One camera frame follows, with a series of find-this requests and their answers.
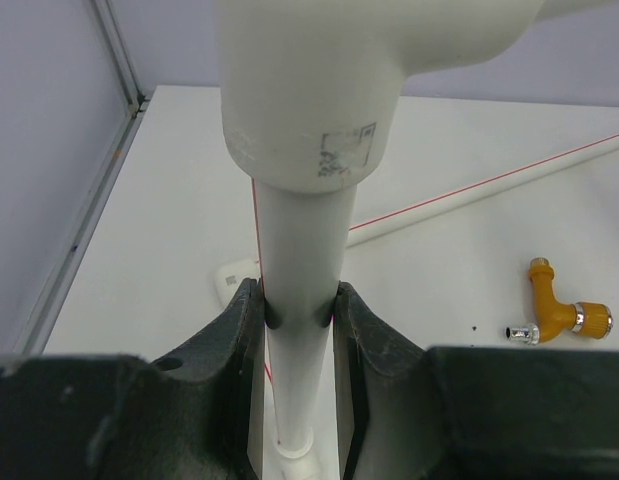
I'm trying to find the yellow plastic faucet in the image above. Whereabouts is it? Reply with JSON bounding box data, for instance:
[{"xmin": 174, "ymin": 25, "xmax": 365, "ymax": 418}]
[{"xmin": 505, "ymin": 257, "xmax": 614, "ymax": 346}]

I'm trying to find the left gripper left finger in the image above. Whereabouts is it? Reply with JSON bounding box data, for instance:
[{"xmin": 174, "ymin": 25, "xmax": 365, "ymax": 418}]
[{"xmin": 150, "ymin": 279, "xmax": 265, "ymax": 479}]

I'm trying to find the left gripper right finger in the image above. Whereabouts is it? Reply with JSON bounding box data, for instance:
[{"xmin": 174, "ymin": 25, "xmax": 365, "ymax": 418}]
[{"xmin": 333, "ymin": 283, "xmax": 439, "ymax": 479}]

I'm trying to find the white PVC pipe frame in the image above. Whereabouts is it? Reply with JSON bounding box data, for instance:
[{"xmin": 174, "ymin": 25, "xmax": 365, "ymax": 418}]
[{"xmin": 216, "ymin": 1, "xmax": 619, "ymax": 479}]

